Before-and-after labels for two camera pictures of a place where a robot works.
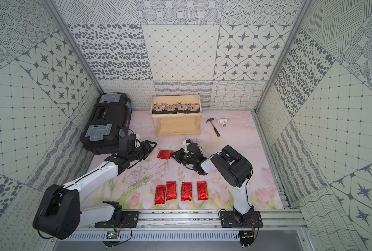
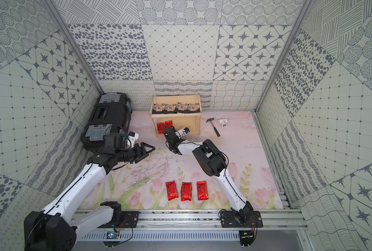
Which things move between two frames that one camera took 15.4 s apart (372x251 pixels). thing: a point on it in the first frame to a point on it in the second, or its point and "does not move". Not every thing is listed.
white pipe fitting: (223, 122) does not move
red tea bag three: (171, 190) does not move
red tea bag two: (160, 194) to (169, 124)
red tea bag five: (202, 190) does not move
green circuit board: (111, 235) does not move
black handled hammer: (214, 128) does not move
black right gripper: (178, 157) to (174, 129)
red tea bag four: (186, 194) does not move
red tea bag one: (164, 154) to (161, 126)
